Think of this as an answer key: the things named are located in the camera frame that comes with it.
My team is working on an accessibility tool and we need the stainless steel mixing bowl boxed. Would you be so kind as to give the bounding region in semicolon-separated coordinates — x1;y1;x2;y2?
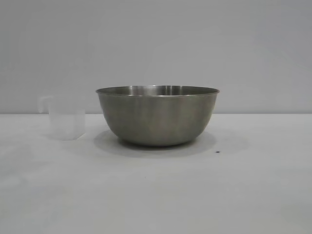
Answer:
95;85;221;147

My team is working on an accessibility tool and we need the clear plastic measuring cup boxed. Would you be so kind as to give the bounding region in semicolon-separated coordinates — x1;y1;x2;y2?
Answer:
38;95;86;141

